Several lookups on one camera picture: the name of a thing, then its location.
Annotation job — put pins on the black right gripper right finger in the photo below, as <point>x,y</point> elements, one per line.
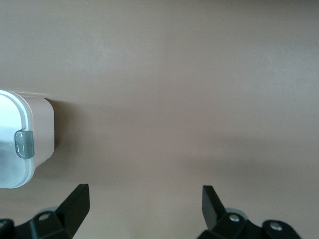
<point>224,226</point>

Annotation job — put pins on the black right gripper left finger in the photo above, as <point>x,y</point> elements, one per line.
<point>62,224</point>

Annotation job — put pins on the white lid with grey clips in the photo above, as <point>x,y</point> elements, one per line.
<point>10,119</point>

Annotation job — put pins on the translucent pink plastic box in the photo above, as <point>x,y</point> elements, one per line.
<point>43,129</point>

